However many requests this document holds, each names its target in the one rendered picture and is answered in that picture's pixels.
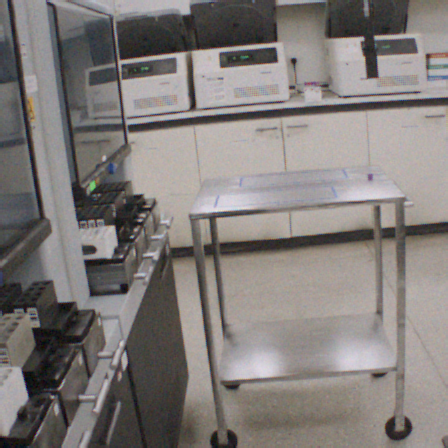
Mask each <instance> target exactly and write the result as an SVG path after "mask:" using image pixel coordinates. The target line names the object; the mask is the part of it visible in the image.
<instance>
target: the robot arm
mask: <svg viewBox="0 0 448 448"><path fill-rule="evenodd" d="M361 4H362V5H358V9H359V12H360V21H361V22H362V23H363V34H364V47H365V49H362V51H364V53H365V68H366V79H376V78H379V67H378V64H377V50H379V48H376V41H375V38H374V21H375V11H376V6H375V4H373V3H372V0H361Z"/></svg>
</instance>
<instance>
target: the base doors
mask: <svg viewBox="0 0 448 448"><path fill-rule="evenodd" d="M441 114H442V115H445V117H438V118H436V117H429V118H425V116H426V115H433V116H437V115H441ZM281 123H282V131H281ZM304 124H306V125H307V124H308V126H307V127H297V128H288V129H286V127H287V126H288V125H289V126H297V125H304ZM416 124H420V127H417V128H407V129H400V126H406V125H416ZM274 126H275V127H277V129H270V130H260V131H256V129H257V128H270V127H274ZM367 128H368V136H367ZM195 134H196V140H195ZM282 134H283V143H282ZM286 134H288V135H289V138H288V137H286ZM275 136H279V138H278V139H276V138H275ZM129 138H130V140H129V142H132V141H133V142H135V144H130V145H131V151H132V152H131V158H132V165H133V172H134V178H135V185H136V192H137V194H143V193H145V197H146V198H156V200H159V206H160V213H164V212H166V217H167V221H169V218H170V217H173V218H174V220H173V223H172V225H171V228H170V229H169V230H168V233H169V240H170V247H172V248H179V246H183V247H190V245H193V243H192V235H191V227H190V221H189V219H188V213H189V210H190V208H191V206H192V204H194V202H195V199H196V197H197V195H198V193H199V191H200V188H201V186H202V184H203V182H204V180H205V179H212V178H223V177H235V176H246V175H257V174H270V173H281V172H292V171H303V170H314V169H326V168H337V167H347V166H350V167H358V166H369V165H379V166H380V168H381V169H382V170H383V171H384V172H385V173H386V174H387V175H388V176H389V177H390V178H393V179H394V181H395V182H396V183H397V184H398V186H399V187H400V188H401V189H402V190H403V191H404V192H405V193H406V194H407V195H408V196H409V197H410V199H411V201H412V202H413V203H414V206H413V207H412V208H405V226H409V225H419V224H429V223H439V222H448V107H443V106H438V107H429V108H423V107H420V108H411V109H393V110H383V111H380V110H374V111H366V112H356V113H355V112H346V113H337V114H328V115H323V114H318V115H308V116H299V117H289V118H281V119H275V118H272V119H261V120H251V121H241V122H231V123H219V124H209V125H199V126H195V131H194V126H190V127H181V128H171V129H168V130H162V131H152V132H142V133H133V134H129ZM246 138H250V141H246V142H238V143H232V140H238V139H246ZM196 143H197V148H196ZM151 147H158V150H150V151H142V148H151ZM284 147H285V157H284ZM197 151H198V156H197ZM368 154H369V157H368ZM369 159H370V161H369ZM198 160H199V165H198ZM285 160H286V170H285ZM199 168H200V174H199ZM200 178H201V182H200ZM381 216H382V228H387V227H396V226H395V204H385V205H381ZM290 225H291V234H290ZM217 228H218V237H219V243H223V242H237V241H249V240H261V239H275V238H287V237H291V236H302V235H313V234H324V233H335V232H346V231H356V230H366V229H372V228H373V229H374V221H373V206H372V211H371V206H362V207H351V208H339V209H327V210H315V211H303V212H291V213H290V221H289V213H279V214H267V215H254V216H242V217H230V218H217Z"/></svg>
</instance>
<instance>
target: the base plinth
mask: <svg viewBox="0 0 448 448"><path fill-rule="evenodd" d="M445 232H448V222H439V223H429V224H419V225H409V226H405V236H414V235H424V234H434V233H445ZM394 237H396V227H387V228H382V239H384V238H394ZM373 239H374V229H373V228H372V229H366V230H356V231H346V232H335V233H324V234H313V235H302V236H291V237H287V238H275V239H261V240H249V241H237V242H223V243H219V246H220V254H229V253H240V252H251V251H262V250H274V249H286V247H297V246H308V245H319V244H330V243H341V242H352V241H363V240H373ZM203 247H204V255H209V253H210V255H213V251H212V243H211V244H203ZM170 249H171V256H172V258H182V257H194V256H195V252H194V248H193V245H190V247H183V246H179V248H172V247H170Z"/></svg>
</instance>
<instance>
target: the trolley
mask: <svg viewBox="0 0 448 448"><path fill-rule="evenodd" d="M368 174H373V179H374V180H372V181H369V180H368ZM385 204H395V226H396V262H397V263H396V296H397V308H396V330H397V336H396V358H395V355H394V353H393V351H392V349H391V344H390V342H389V339H388V337H387V334H386V333H385V328H384V326H383V304H384V301H383V273H382V253H383V244H382V216H381V205H385ZM362 206H373V221H374V247H375V272H376V280H375V298H376V313H363V314H349V315H336V316H335V317H320V318H305V319H290V320H277V321H275V322H260V323H245V324H230V325H228V319H229V318H227V309H226V301H225V292H224V282H223V273H222V264H221V255H220V246H219V237H218V228H217V218H230V217H242V216H254V215H267V214H279V213H291V212H303V211H315V210H327V209H339V208H351V207H362ZM413 206H414V203H413V202H412V201H411V199H410V197H409V196H408V195H407V194H406V193H405V192H404V191H403V190H402V189H401V188H400V187H399V186H398V184H397V183H396V182H395V181H394V179H393V178H390V177H389V176H388V175H387V174H386V173H385V172H384V171H383V170H382V169H381V168H380V166H379V165H369V166H358V167H350V166H347V167H337V168H326V169H314V170H303V171H292V172H281V173H270V174H257V175H246V176H235V177H223V178H212V179H205V180H204V182H203V184H202V186H201V188H200V191H199V193H198V195H197V197H196V199H195V202H194V204H192V206H191V208H190V210H189V213H188V219H189V221H190V227H191V235H192V243H193V248H194V252H195V260H196V268H197V276H198V284H199V293H200V301H201V309H202V317H203V325H204V333H205V341H206V348H207V356H208V364H209V372H210V379H211V387H212V393H213V394H214V402H215V409H216V417H217V424H218V429H217V430H216V431H214V432H213V434H212V436H211V439H210V444H211V446H212V448H236V446H237V442H238V438H237V436H236V434H235V433H234V432H233V431H232V430H230V429H227V424H226V423H225V418H224V410H223V402H222V394H221V387H220V385H223V386H224V387H225V388H228V389H234V388H237V387H239V386H240V385H241V384H255V383H272V382H287V381H290V380H307V379H324V378H331V377H341V376H357V375H361V374H372V375H373V376H375V377H380V376H383V375H386V374H387V373H388V372H390V371H396V381H395V397H396V400H395V410H394V411H393V414H394V416H392V417H391V418H389V419H388V420H387V421H386V424H385V431H386V432H385V434H386V435H387V436H388V437H389V438H390V439H391V440H402V439H405V438H406V437H408V436H409V435H410V434H411V431H412V424H411V423H412V422H411V420H410V419H409V418H408V417H407V416H404V410H403V404H404V385H405V371H404V366H405V342H406V330H405V316H406V288H405V281H406V246H405V208H412V207H413ZM205 219H209V225H210V233H211V242H212V251H213V260H214V269H215V277H216V287H217V295H218V304H219V312H220V321H221V330H222V338H223V347H222V353H221V360H220V367H219V371H218V363H217V355H216V346H215V339H214V331H213V323H212V314H211V306H210V298H209V289H208V280H207V272H206V264H205V255H204V247H203V238H202V229H201V221H200V220H205Z"/></svg>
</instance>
